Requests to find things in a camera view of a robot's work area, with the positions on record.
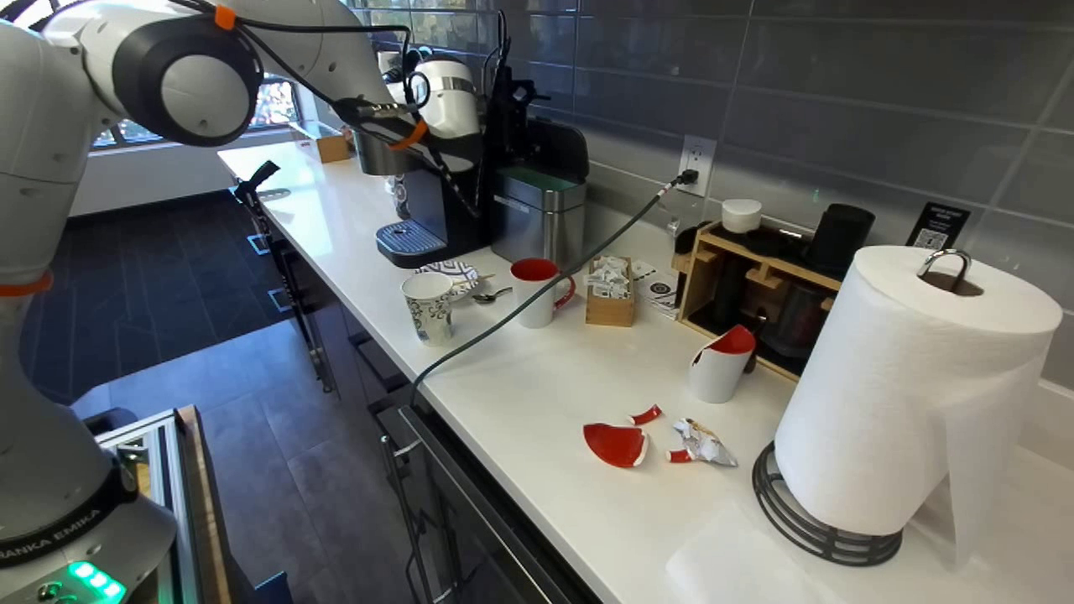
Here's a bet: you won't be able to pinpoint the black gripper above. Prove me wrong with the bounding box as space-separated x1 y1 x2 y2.
479 65 541 173

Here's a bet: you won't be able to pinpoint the black Keurig coffee machine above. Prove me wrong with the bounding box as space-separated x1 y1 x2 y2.
374 118 498 273

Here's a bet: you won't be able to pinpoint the white mug red inside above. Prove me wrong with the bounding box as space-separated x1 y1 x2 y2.
508 255 581 329

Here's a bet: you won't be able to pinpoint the patterned paper cup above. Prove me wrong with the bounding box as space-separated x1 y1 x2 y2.
400 269 463 347

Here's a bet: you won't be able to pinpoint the small white cup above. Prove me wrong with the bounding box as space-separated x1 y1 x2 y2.
717 195 765 236

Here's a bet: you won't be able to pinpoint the wooden countertop organizer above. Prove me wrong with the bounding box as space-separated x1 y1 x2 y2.
674 218 849 378

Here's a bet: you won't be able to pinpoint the broken white red mug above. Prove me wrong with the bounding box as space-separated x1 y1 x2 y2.
685 322 761 406

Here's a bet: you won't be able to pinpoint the large red mug shard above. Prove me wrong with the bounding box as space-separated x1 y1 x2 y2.
581 420 650 475

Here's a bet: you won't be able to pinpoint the black canister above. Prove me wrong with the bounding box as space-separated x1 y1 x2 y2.
807 202 881 282

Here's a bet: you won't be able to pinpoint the dark wood base cabinets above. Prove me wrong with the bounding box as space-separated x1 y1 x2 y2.
299 299 598 604

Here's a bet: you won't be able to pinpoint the black card sign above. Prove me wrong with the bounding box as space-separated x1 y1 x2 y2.
902 199 972 253

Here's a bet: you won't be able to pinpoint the white paper towel roll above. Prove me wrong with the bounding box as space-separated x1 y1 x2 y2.
772 243 1068 565

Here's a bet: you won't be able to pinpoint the black paper towel holder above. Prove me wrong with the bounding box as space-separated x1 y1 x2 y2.
750 246 987 572

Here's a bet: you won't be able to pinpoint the power cable with plug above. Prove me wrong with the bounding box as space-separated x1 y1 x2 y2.
366 165 703 414

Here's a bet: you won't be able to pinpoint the white wall outlet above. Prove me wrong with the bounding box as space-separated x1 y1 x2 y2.
674 132 717 195

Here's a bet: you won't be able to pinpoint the black camera tripod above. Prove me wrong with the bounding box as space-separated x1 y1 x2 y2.
227 157 343 396

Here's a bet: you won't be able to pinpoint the aluminium robot stand frame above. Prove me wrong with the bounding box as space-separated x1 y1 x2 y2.
71 402 240 604

